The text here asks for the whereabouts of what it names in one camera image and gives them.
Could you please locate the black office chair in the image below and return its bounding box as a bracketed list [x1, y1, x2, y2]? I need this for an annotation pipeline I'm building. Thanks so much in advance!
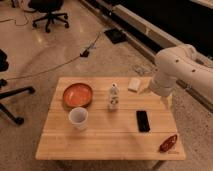
[28, 0, 69, 33]

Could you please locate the white rectangular box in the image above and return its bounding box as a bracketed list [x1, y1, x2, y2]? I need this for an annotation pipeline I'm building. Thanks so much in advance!
[128, 78, 141, 92]

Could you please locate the black floor mat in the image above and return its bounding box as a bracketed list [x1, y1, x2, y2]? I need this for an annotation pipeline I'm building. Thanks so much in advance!
[105, 28, 126, 44]

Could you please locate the black smartphone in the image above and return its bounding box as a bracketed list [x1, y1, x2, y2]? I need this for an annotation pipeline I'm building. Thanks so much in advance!
[136, 111, 150, 132]

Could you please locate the black chair base left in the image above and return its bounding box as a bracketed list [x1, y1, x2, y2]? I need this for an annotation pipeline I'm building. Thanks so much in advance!
[0, 49, 36, 126]

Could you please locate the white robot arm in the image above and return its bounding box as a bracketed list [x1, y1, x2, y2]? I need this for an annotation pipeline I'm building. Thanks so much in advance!
[140, 44, 213, 112]

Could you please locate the small white bottle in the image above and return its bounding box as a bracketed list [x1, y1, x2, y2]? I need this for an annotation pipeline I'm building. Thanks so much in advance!
[108, 83, 119, 110]

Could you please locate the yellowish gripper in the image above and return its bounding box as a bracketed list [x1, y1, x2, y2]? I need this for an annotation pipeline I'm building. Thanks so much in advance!
[139, 88, 172, 110]

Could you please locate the orange bowl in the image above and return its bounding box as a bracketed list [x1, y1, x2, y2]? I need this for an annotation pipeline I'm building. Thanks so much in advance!
[63, 83, 93, 108]

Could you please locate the black floor cable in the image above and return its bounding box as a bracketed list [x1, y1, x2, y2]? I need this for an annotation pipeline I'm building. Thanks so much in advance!
[6, 31, 103, 82]

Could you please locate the wooden table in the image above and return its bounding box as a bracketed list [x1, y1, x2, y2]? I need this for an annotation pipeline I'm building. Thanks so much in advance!
[36, 77, 186, 160]

